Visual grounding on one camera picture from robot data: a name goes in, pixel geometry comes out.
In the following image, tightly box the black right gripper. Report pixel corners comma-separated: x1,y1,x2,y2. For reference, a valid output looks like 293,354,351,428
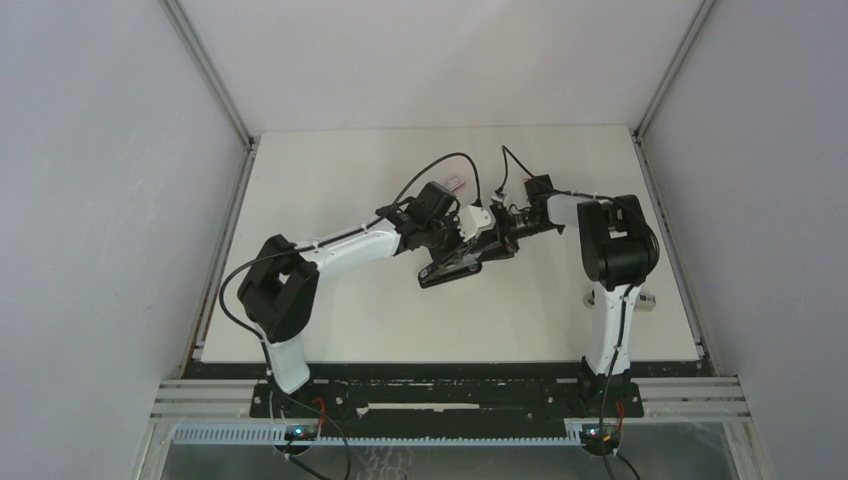
470,204,558,263

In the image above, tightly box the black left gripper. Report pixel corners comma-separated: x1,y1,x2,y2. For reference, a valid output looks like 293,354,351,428
422,211,476,269

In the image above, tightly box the black stapler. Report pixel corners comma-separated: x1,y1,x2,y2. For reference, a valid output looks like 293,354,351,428
418,239,519,289

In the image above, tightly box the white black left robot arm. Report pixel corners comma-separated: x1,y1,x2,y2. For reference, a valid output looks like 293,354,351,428
236,181,458,417

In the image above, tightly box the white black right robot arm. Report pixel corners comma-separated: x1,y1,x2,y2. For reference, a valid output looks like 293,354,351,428
491,190,660,416

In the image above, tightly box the red white staple box sleeve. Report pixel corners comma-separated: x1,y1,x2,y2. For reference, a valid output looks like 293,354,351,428
444,175,465,191

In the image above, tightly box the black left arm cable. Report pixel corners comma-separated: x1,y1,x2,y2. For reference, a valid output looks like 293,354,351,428
218,152,483,346

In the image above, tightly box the aluminium frame rail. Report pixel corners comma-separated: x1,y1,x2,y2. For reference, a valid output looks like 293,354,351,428
150,377,751,446

